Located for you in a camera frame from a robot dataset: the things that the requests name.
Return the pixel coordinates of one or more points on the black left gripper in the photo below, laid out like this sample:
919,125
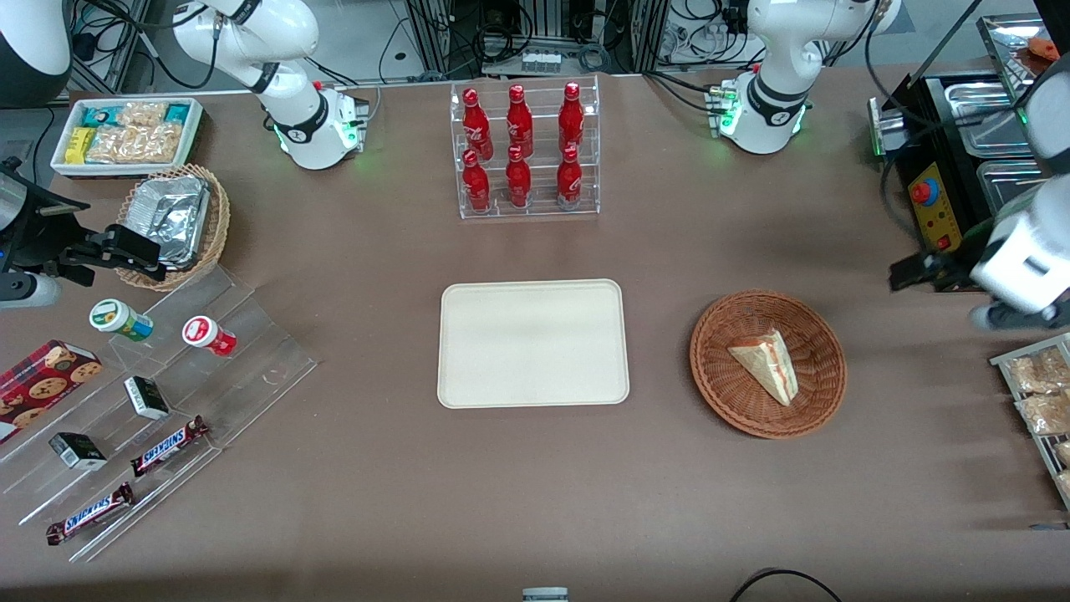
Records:
943,269

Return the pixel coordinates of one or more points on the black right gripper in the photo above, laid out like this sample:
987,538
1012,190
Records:
39,232

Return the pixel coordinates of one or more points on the triangle sandwich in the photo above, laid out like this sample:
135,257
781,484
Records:
765,361

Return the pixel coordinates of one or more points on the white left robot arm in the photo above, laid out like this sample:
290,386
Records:
777,42

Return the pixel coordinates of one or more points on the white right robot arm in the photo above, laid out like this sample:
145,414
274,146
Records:
284,33

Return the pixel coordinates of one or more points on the oval light wicker basket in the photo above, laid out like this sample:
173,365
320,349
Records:
219,226

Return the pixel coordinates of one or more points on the round brown wicker basket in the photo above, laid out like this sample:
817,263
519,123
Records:
744,393

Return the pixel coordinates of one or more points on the cream rectangular tray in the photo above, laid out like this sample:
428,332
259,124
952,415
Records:
533,344

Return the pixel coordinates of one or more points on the yellow control panel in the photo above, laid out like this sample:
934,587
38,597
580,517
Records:
940,221

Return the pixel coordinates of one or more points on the aluminium foil trays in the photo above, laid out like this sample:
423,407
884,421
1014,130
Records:
171,213

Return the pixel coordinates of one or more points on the green lid snack cup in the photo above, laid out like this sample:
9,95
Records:
117,318

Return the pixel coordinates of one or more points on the red lid snack cup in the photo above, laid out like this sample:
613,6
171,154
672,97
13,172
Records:
205,333

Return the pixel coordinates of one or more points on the large clear cracker bag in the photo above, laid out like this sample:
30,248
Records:
134,144

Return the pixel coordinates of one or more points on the yellow snack packet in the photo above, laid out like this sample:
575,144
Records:
79,145

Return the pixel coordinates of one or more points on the white plastic snack bin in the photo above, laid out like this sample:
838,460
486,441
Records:
194,134

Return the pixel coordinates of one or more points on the small black carton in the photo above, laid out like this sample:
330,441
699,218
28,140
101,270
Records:
77,451
146,397

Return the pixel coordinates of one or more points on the small clear cracker bag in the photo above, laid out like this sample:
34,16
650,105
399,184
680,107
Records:
142,113

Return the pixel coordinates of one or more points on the teal snack packet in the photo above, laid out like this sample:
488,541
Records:
99,115

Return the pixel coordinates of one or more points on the clear fried snack bag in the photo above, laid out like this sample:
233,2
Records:
1036,372
1045,412

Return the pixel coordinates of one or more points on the black food warmer machine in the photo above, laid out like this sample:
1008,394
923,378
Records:
961,125

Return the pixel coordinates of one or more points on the clear acrylic step display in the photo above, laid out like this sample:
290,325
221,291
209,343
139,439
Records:
242,368

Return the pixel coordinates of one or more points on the red plaid cookie box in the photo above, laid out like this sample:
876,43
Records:
42,385

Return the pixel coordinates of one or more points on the Snickers chocolate bar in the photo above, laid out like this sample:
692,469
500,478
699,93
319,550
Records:
90,512
167,446

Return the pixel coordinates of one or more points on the red cola bottle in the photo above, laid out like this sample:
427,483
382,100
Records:
519,124
476,125
571,121
569,180
476,186
518,182

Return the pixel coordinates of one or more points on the clear acrylic bottle rack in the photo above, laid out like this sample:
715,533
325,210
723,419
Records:
525,209

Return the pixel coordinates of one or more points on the white power strip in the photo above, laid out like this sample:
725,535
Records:
541,62

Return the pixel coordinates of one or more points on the grey device at table edge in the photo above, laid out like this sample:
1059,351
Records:
545,594

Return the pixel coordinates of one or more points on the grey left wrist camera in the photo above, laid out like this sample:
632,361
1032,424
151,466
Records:
1007,318

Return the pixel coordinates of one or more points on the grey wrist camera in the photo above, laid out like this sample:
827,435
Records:
1007,318
25,293

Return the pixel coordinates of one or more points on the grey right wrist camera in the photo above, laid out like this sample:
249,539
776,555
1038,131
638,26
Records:
25,293

